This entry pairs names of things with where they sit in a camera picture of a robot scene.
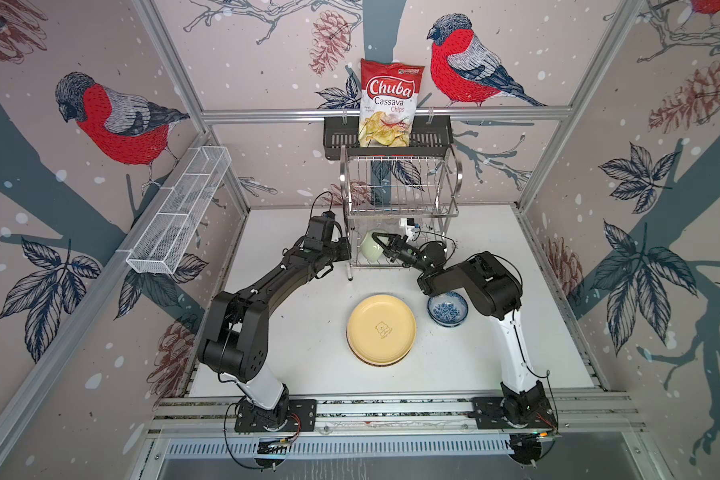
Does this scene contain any horizontal aluminium frame bar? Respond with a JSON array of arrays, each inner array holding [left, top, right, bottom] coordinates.
[[201, 105, 575, 126]]

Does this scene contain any yellow plate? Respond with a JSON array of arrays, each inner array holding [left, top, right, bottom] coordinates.
[[346, 294, 417, 367]]

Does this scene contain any white wire mesh basket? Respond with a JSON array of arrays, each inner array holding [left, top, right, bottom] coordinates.
[[126, 146, 231, 275]]

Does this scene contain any aluminium frame corner post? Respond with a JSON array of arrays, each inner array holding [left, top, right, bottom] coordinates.
[[133, 0, 251, 218]]

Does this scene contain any black wall shelf basket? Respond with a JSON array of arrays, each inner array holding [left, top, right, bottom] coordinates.
[[323, 116, 453, 161]]

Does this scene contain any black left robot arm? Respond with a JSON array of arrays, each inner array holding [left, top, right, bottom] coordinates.
[[196, 210, 351, 429]]

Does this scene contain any red Chuba chips bag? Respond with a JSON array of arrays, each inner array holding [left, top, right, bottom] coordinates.
[[359, 59, 424, 127]]

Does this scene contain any light green bowl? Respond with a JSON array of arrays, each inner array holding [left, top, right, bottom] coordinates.
[[360, 230, 384, 264]]

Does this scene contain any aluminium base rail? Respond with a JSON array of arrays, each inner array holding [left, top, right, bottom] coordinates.
[[146, 389, 646, 468]]

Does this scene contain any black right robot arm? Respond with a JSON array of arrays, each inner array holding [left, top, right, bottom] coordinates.
[[371, 232, 559, 429]]

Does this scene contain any silver two-tier dish rack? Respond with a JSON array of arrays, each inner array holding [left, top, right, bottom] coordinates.
[[339, 145, 463, 278]]

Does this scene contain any blue white patterned bowl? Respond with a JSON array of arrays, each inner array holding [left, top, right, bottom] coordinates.
[[427, 292, 469, 328]]

